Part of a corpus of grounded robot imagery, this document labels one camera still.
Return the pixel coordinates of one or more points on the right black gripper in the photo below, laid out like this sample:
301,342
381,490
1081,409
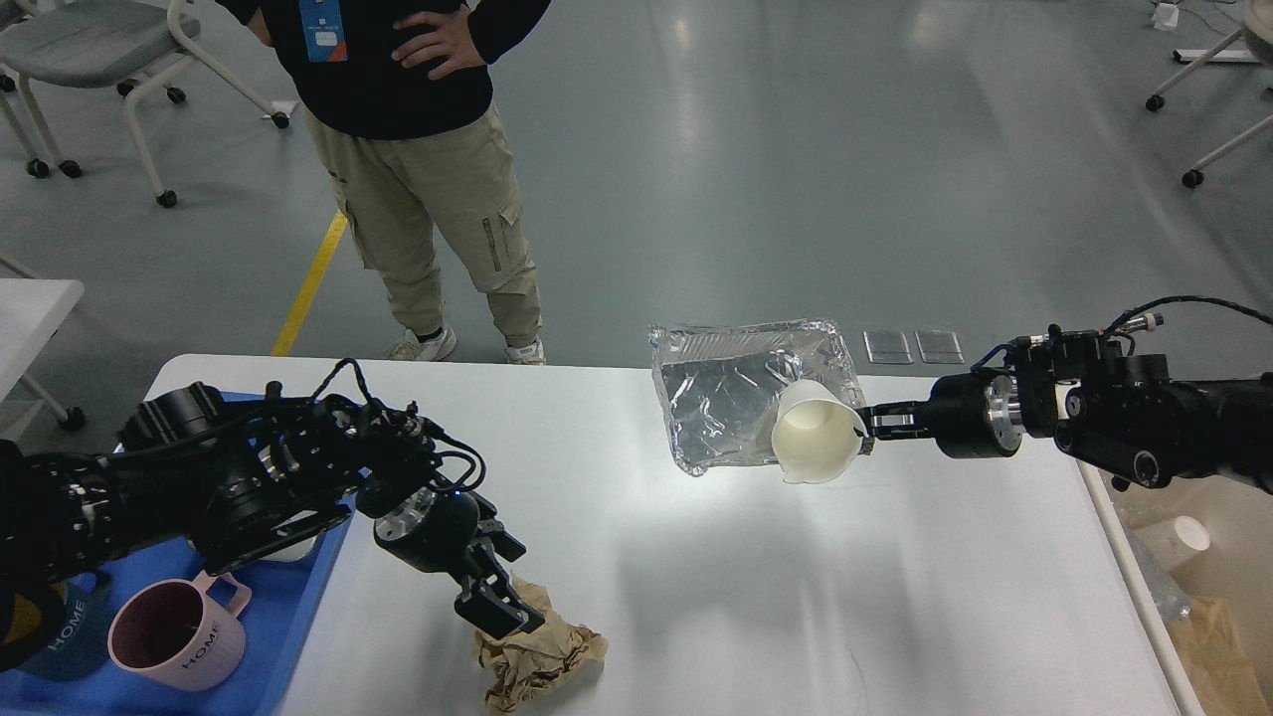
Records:
972,415

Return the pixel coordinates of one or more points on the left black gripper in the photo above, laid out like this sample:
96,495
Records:
458,534

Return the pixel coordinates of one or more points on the white paper cup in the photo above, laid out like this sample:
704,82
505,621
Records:
815,436

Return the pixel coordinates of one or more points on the brown paper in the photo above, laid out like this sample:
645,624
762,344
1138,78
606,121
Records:
528,664
1220,672

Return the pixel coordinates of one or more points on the aluminium foil container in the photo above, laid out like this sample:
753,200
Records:
719,386

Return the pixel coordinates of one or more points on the pink HOME mug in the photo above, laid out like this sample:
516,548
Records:
185,634

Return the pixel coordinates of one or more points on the square stainless steel dish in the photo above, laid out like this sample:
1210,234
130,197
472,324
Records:
293,552

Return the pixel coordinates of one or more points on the dark teal HOME mug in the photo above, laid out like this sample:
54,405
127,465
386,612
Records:
79,646

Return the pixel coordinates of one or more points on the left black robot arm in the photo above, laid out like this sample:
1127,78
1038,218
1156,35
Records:
399,452

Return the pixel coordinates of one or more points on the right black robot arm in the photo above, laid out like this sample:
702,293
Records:
1101,402

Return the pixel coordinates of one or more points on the person's left hand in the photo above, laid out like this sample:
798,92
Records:
449,40

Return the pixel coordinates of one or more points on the person's right hand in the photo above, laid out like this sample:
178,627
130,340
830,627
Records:
259,26

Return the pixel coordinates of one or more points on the silver floor plate right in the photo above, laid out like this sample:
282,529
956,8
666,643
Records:
939,346

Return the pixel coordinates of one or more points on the silver floor plate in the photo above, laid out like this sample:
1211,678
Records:
939,346
887,347

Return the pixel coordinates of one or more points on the silver floor plate left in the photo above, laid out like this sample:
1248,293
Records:
887,347

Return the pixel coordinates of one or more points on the blue plastic tray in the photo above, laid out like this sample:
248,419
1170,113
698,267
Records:
298,597

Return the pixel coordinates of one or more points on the white cup in bin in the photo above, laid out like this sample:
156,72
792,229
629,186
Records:
1174,541

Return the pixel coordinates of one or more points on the white plastic bin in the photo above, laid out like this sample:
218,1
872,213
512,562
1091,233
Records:
1196,559

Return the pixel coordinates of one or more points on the brown paper in bin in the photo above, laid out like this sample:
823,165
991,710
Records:
1220,672

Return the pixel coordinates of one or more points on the person in black sweater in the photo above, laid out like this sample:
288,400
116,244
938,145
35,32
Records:
410,158

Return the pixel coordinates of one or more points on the white side table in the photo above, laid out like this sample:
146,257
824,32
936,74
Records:
32,310

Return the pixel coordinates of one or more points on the blue ID badge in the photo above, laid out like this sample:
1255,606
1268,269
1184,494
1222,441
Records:
322,27

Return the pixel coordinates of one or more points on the grey office chair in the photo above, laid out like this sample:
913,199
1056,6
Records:
98,44

